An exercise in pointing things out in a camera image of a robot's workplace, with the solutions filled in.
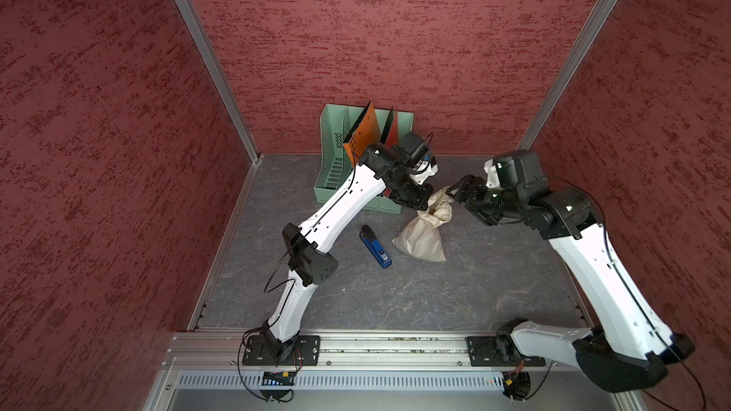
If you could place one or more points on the green plastic file organizer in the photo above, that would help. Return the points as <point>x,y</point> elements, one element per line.
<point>336,121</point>

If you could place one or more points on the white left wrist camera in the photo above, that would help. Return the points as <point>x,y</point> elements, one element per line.
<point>426,168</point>

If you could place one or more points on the orange perforated folder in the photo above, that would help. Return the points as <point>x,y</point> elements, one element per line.
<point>362,134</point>

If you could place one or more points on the aluminium right corner post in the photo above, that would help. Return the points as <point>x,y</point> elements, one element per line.
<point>597,17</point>

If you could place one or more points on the aluminium left corner post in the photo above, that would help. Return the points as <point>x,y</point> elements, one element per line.
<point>202,42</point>

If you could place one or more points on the red perforated folder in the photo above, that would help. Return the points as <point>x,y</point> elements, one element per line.
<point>389,135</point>

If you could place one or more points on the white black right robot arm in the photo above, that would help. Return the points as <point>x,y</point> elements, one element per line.
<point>631,348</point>

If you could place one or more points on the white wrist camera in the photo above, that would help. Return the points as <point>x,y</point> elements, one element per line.
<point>426,168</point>
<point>492,179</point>

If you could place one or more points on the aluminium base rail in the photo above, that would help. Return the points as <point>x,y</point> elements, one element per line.
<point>367,370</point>

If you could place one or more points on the beige cloth drawstring soil bag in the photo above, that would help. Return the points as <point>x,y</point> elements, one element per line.
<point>421,238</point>

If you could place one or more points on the aluminium corner post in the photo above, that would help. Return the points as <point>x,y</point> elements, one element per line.
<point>202,42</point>
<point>597,17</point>

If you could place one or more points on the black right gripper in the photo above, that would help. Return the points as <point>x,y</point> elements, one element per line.
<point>468,188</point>

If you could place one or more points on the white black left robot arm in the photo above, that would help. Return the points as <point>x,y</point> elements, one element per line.
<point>400,172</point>

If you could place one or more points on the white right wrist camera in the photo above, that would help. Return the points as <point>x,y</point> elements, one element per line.
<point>492,179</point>

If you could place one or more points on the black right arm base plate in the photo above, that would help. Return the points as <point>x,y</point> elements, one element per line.
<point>498,351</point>

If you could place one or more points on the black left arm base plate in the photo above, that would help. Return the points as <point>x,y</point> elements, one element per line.
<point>302,350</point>

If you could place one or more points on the blue black stapler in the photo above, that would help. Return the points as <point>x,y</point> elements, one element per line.
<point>375,248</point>

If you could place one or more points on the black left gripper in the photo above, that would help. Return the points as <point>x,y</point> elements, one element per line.
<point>419,201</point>

